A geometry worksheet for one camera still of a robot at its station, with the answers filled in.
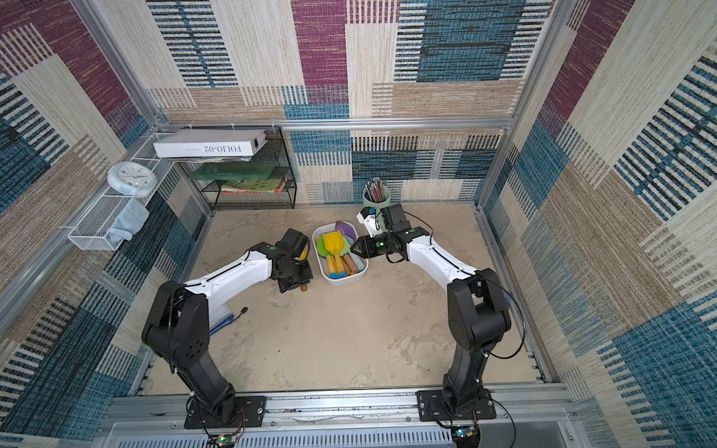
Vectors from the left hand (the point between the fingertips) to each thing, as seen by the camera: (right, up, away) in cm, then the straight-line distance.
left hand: (309, 278), depth 91 cm
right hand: (+15, +11, -2) cm, 18 cm away
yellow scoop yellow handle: (+7, +11, +13) cm, 19 cm away
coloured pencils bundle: (+22, +30, +12) cm, 39 cm away
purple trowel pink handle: (+12, +16, +14) cm, 25 cm away
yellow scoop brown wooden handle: (-1, -2, -4) cm, 5 cm away
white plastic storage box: (+12, -1, +2) cm, 12 cm away
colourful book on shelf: (-22, +31, +8) cm, 39 cm away
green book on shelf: (-28, +36, +8) cm, 46 cm away
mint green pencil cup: (+21, +22, -11) cm, 33 cm away
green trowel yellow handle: (+3, +10, +8) cm, 13 cm away
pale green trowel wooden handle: (+11, +8, +10) cm, 17 cm away
